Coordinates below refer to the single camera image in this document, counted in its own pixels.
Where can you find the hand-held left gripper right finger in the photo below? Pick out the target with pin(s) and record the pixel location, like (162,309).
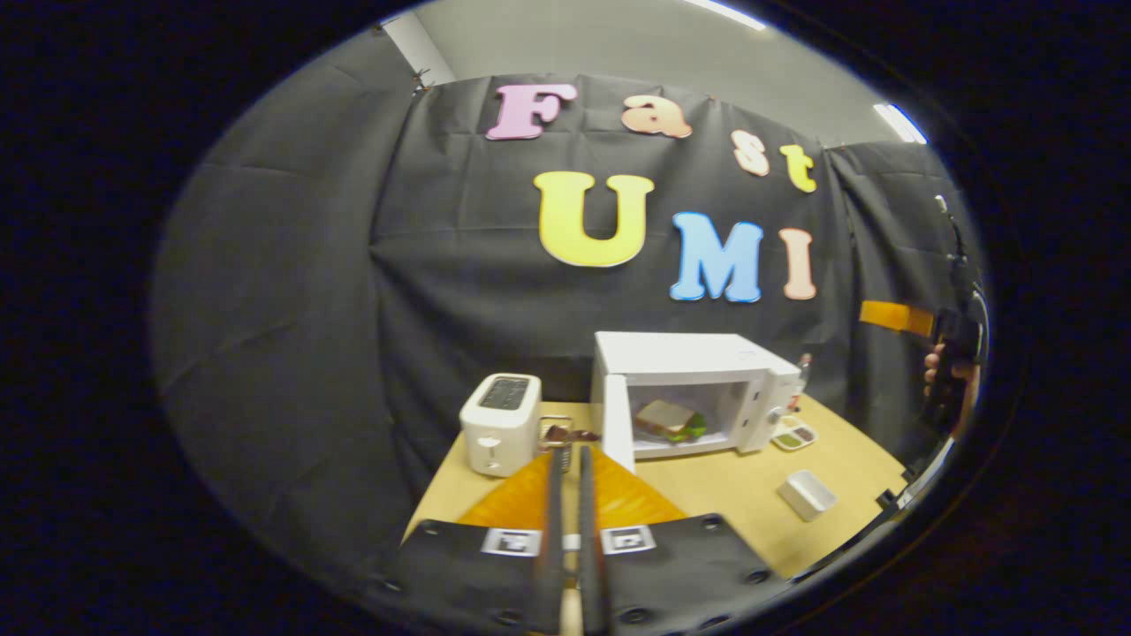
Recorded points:
(594,574)

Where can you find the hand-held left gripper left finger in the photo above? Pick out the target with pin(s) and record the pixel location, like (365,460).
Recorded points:
(552,565)

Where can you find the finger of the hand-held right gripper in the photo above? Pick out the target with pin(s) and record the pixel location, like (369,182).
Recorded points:
(892,316)

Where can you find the lettuce sandwich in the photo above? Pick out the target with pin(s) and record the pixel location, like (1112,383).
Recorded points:
(667,417)

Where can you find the white microwave oven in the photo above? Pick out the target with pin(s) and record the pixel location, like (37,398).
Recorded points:
(689,353)

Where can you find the black stand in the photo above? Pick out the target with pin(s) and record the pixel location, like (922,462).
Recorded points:
(959,256)

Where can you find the clear plastic water bottle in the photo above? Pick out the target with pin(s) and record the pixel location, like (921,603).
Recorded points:
(802,380)

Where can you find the ribbed glass jar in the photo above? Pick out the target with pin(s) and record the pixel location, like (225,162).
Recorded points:
(565,435)

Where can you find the white cloth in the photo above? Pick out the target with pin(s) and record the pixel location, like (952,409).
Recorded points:
(928,473)

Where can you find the white toaster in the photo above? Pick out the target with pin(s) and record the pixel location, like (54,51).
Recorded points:
(499,424)

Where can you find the divided tray of beans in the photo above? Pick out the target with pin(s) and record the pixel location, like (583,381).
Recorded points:
(793,436)

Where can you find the small ceiling light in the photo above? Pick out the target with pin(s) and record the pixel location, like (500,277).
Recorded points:
(899,124)

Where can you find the white rectangular dish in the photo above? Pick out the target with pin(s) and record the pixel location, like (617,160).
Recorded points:
(806,495)

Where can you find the black backdrop cloth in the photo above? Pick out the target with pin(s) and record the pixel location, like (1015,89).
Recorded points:
(353,309)

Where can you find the black frame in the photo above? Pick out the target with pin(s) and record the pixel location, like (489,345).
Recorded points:
(888,499)

